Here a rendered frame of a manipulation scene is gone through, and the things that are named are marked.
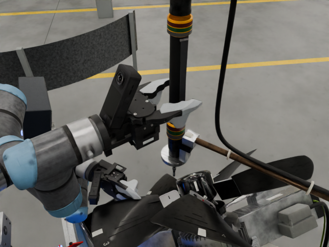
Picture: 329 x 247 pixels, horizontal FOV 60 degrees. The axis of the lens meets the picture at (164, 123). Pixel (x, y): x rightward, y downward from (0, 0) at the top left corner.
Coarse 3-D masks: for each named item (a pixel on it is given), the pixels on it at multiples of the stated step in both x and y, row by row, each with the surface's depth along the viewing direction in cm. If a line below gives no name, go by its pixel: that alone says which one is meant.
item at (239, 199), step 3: (246, 195) 102; (249, 195) 103; (252, 195) 104; (237, 198) 100; (240, 198) 101; (243, 198) 102; (246, 198) 103; (231, 201) 100; (234, 201) 100; (237, 201) 100; (228, 204) 98; (231, 204) 99
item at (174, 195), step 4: (168, 192) 93; (172, 192) 92; (176, 192) 92; (160, 196) 92; (164, 196) 92; (172, 196) 92; (176, 196) 92; (164, 200) 91; (168, 200) 91; (172, 200) 91; (164, 204) 90; (168, 204) 90
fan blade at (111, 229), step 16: (96, 208) 94; (112, 208) 92; (128, 208) 90; (144, 208) 89; (160, 208) 89; (96, 224) 88; (112, 224) 86; (128, 224) 86; (144, 224) 86; (96, 240) 83; (112, 240) 82; (128, 240) 82; (144, 240) 82
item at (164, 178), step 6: (168, 174) 121; (162, 180) 121; (168, 180) 115; (174, 180) 110; (156, 186) 120; (162, 186) 115; (168, 186) 110; (174, 186) 106; (156, 192) 116; (162, 192) 111
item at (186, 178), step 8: (184, 176) 98; (200, 176) 88; (208, 176) 90; (176, 184) 93; (184, 184) 89; (192, 184) 88; (200, 184) 88; (208, 184) 89; (184, 192) 89; (200, 192) 87; (208, 192) 88; (216, 192) 91; (208, 200) 88; (216, 200) 96; (216, 208) 88; (224, 208) 89
